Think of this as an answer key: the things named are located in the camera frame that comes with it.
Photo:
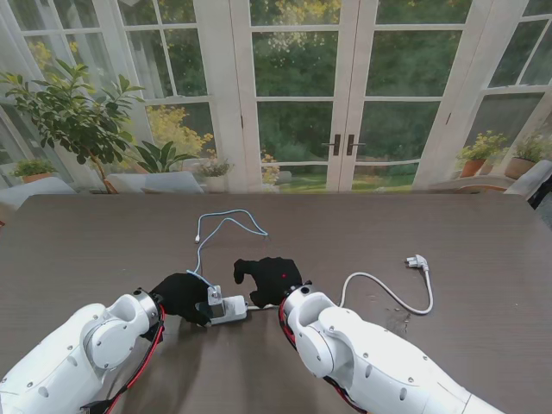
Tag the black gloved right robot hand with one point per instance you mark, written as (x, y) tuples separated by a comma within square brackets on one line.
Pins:
[(271, 278)]

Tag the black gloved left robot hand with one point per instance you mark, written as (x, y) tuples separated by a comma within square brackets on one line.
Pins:
[(181, 297)]

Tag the grey USB wall charger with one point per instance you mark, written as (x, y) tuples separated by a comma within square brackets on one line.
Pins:
[(214, 295)]

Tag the white power strip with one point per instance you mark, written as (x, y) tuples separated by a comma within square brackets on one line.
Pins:
[(228, 309)]

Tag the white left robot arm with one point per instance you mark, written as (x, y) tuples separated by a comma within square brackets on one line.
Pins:
[(73, 358)]

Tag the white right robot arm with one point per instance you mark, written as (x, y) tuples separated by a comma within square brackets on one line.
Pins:
[(366, 358)]

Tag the printed garden window backdrop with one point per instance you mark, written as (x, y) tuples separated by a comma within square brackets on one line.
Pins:
[(302, 64)]

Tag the dark object beside backdrop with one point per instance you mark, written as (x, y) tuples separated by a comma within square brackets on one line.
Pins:
[(542, 190)]

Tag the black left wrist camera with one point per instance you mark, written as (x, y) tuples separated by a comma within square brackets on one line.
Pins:
[(159, 334)]

